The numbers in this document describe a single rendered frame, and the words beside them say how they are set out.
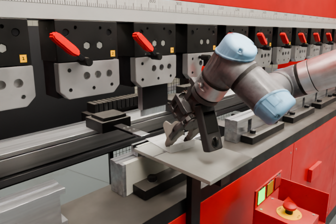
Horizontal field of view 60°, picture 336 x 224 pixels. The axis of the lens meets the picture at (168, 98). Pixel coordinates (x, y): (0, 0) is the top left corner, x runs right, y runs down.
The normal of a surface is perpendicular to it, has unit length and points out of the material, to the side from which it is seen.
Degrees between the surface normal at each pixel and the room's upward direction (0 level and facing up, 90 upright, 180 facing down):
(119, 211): 0
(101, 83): 90
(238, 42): 40
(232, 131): 90
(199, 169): 0
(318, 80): 108
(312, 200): 90
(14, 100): 90
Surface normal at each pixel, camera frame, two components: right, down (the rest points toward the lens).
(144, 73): 0.71, 0.15
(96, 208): 0.00, -0.98
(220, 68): -0.68, 0.31
